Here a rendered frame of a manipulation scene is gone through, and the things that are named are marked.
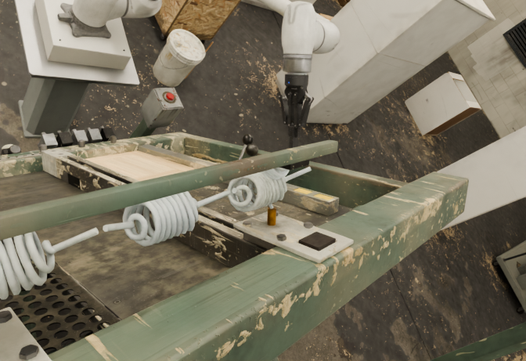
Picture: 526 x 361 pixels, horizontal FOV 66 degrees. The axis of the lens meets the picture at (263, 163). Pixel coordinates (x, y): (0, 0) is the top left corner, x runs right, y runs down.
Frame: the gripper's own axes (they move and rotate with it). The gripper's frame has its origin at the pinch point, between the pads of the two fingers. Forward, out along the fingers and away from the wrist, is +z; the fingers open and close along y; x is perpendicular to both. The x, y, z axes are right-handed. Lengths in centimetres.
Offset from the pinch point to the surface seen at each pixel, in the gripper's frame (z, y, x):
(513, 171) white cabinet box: 73, -6, -337
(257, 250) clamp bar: 9, -35, 54
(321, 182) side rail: 15.5, -7.1, -6.9
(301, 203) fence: 14.2, -17.2, 17.1
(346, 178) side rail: 11.8, -16.6, -6.9
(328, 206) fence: 12.7, -25.9, 17.1
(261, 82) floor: -3, 197, -196
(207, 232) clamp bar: 10, -21, 54
